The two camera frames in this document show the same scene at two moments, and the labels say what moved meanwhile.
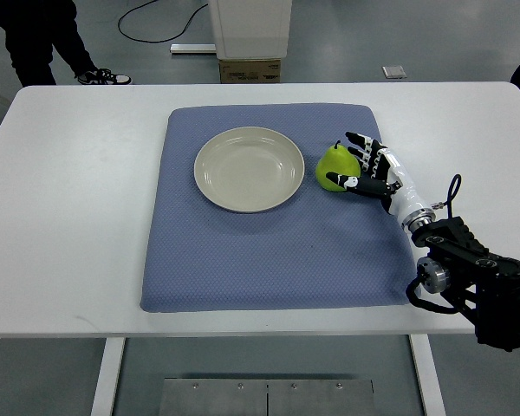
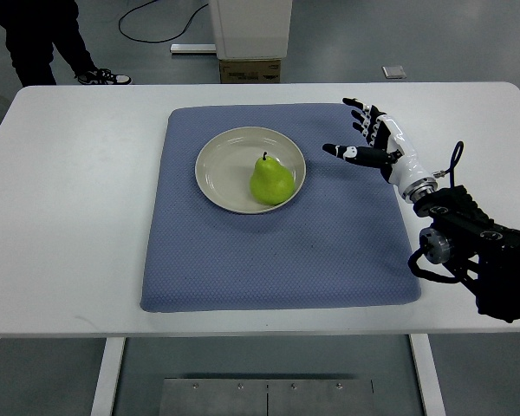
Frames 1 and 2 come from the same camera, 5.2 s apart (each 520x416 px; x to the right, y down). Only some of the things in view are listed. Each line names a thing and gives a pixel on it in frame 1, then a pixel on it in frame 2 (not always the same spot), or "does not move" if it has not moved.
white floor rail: (192, 48) does not move
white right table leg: (429, 380) does not move
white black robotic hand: (384, 178) -> (388, 152)
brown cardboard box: (250, 71) does not move
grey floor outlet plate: (393, 72) does not move
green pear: (340, 160) -> (271, 183)
